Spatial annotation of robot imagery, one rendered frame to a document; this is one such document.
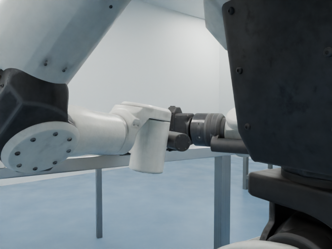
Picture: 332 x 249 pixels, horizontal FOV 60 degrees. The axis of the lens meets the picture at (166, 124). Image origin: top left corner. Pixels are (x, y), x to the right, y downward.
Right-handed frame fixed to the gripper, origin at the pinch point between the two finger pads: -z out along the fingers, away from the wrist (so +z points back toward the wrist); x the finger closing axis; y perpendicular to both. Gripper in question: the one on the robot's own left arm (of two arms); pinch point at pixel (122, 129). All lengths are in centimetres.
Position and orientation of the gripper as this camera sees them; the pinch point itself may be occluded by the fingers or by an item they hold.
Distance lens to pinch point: 76.6
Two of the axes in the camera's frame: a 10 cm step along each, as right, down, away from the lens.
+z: 3.8, 0.5, -9.3
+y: 9.3, -0.2, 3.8
